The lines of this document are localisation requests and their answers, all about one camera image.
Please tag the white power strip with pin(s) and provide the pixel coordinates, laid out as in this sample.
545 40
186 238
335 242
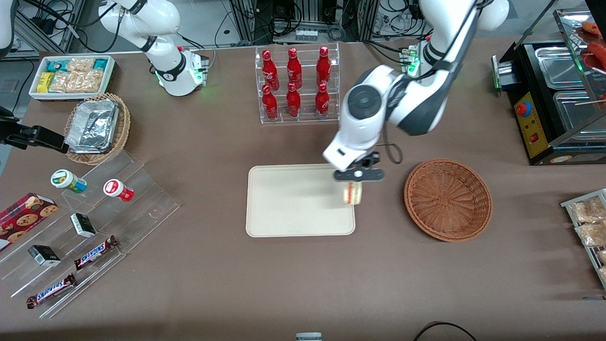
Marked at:
307 34

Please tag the stacked aluminium foil containers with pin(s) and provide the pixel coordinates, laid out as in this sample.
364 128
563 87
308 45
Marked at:
92 125

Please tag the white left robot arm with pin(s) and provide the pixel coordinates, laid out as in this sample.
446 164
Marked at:
416 104

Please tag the triangular sandwich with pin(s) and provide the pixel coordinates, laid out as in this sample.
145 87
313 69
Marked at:
353 194

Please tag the small grey device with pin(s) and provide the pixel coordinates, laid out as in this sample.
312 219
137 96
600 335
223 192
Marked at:
308 336

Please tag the small black box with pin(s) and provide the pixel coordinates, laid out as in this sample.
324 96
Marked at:
44 255
83 225

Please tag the light tan wicker basket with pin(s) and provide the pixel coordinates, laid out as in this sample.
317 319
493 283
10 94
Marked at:
124 128

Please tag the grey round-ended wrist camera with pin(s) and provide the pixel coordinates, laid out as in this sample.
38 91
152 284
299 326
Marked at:
348 175

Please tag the Snickers bar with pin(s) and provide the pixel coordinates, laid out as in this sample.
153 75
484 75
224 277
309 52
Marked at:
51 290
94 253

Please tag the white rectangular snack bin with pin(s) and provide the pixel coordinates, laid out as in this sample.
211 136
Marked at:
33 92

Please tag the clear acrylic stepped display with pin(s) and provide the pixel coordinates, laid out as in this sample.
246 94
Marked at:
142 208

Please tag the teal snack packet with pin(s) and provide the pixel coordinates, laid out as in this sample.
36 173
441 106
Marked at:
57 65
100 64

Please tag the red cola bottle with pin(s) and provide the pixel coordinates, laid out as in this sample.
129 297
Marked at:
323 66
322 100
270 71
270 105
293 102
294 68

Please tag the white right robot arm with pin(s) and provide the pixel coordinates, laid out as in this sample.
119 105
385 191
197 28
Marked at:
180 76

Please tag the yellow snack packet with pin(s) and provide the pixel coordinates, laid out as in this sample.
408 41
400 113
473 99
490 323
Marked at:
45 82

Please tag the small clear cracker bag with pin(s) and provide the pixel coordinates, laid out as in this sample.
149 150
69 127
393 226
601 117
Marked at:
80 64

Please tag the clear bag of snacks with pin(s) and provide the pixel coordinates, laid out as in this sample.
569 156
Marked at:
592 234
602 256
587 210
602 274

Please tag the red lid snack cup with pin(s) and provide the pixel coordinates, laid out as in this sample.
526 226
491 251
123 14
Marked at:
114 188

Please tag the red cookie box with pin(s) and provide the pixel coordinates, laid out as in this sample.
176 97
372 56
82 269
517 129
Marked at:
23 218

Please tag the red sausage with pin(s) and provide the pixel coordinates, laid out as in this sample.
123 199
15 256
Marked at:
594 27
597 53

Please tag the large clear cracker bag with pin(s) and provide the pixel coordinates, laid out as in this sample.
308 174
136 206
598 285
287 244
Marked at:
78 81

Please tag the round brown wicker basket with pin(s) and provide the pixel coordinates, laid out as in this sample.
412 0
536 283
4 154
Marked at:
447 201

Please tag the green lid snack cup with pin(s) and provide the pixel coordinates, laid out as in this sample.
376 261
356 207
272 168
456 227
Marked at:
64 179

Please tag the stainless steel pan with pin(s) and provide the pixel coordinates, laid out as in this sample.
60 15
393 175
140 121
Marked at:
558 66
575 111

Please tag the beige plastic tray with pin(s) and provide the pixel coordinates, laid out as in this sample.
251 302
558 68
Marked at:
293 203

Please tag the black hot food warmer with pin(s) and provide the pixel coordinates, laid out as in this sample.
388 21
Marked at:
535 142

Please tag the clear acrylic bottle rack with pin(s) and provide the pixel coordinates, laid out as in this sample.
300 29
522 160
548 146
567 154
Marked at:
307 118

